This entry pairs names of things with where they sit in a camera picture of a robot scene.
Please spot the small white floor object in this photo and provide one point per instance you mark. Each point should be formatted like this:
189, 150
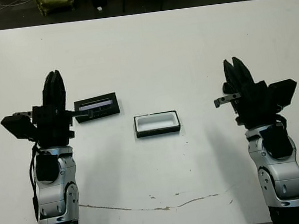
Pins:
99, 8

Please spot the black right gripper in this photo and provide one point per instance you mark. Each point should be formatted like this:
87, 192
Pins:
258, 106

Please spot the olive green bag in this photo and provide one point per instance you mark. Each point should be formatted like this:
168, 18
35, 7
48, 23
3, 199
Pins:
52, 2

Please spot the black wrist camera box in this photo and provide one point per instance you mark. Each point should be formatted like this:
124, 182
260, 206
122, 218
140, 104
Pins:
283, 91
17, 125

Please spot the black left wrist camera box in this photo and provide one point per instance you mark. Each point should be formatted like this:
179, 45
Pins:
17, 125

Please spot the black box with white insert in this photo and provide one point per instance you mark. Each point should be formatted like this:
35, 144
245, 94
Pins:
157, 133

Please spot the black box lid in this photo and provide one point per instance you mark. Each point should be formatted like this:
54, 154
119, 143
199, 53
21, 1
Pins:
97, 107

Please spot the black slim camera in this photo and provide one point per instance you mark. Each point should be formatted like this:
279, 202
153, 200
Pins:
225, 88

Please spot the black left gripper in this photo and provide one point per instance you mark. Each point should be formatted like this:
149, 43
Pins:
53, 129

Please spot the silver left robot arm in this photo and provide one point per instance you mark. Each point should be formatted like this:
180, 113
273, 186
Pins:
53, 195

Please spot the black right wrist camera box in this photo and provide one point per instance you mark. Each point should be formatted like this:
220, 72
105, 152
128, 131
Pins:
283, 91

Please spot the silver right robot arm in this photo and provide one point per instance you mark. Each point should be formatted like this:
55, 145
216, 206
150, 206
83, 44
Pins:
283, 177

